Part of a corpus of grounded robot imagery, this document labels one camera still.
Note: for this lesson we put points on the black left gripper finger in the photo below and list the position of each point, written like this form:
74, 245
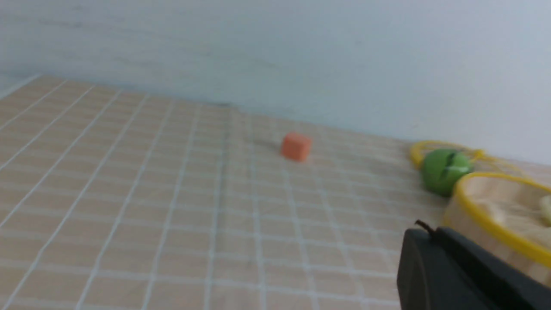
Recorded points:
440, 269

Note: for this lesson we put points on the green toy watermelon ball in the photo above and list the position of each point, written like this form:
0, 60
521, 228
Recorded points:
442, 168

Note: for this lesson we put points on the orange foam cube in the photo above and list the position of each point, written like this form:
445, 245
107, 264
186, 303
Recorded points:
296, 147

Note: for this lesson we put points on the bamboo steamer lid yellow rim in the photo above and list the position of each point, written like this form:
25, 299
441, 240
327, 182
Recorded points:
478, 157

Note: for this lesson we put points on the bamboo steamer tray yellow rim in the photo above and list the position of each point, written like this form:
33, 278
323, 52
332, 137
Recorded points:
507, 216

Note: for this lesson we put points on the beige checkered tablecloth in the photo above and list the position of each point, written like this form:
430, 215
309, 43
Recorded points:
117, 200

